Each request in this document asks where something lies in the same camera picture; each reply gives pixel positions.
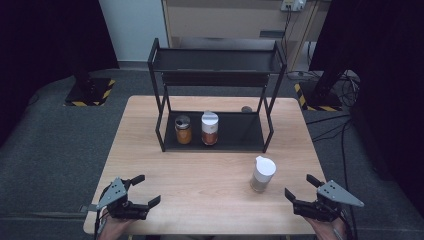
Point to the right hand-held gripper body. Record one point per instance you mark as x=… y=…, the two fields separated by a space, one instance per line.
x=336 y=195

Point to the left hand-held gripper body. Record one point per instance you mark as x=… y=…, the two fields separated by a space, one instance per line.
x=116 y=196

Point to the white-lid jar pale spice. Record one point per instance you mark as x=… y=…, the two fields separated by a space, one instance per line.
x=263 y=173

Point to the metal-lid jar orange spice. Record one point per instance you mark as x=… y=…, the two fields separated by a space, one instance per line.
x=183 y=131

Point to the black metal two-tier rack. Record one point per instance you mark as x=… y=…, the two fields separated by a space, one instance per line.
x=233 y=131

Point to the white-lid jar red-brown spice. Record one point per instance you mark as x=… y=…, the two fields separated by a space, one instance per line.
x=210 y=128

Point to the person's left hand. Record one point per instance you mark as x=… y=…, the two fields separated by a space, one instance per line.
x=113 y=228

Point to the person's right hand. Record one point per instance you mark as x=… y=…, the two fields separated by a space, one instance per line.
x=330 y=230

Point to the striped black stand base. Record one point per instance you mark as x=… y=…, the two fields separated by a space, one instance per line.
x=100 y=90
x=306 y=100

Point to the small dark round disc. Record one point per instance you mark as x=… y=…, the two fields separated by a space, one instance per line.
x=246 y=109

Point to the dark curtain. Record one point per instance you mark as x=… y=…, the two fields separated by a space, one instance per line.
x=390 y=83
x=40 y=50

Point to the white power strip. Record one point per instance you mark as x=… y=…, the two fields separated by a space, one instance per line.
x=293 y=4

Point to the beige wooden cabinet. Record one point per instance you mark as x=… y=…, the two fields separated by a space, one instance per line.
x=226 y=20

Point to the black stand post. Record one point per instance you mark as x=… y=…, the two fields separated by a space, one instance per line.
x=328 y=83
x=83 y=76

